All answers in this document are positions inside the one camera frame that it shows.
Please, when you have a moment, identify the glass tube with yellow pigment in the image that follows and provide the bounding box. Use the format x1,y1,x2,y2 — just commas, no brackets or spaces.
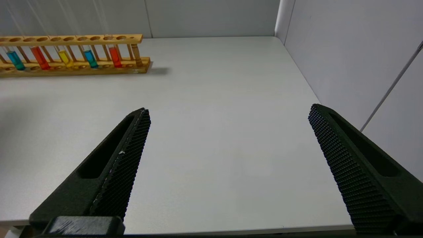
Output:
26,0,74,69

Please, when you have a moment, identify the glass tube with blue pigment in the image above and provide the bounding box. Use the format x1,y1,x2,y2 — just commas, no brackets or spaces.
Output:
0,40,26,71
61,0,99,69

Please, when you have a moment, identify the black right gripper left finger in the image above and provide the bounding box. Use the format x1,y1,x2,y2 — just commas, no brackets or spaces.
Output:
29,107,152,232

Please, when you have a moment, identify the glass tube with red pigment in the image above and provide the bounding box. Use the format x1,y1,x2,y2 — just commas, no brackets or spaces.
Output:
5,0,52,71
93,0,123,68

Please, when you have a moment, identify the wooden test tube rack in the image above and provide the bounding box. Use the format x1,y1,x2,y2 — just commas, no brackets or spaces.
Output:
0,33,153,78

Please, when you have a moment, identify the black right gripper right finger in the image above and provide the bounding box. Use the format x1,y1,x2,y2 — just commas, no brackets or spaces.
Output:
308,103,423,236

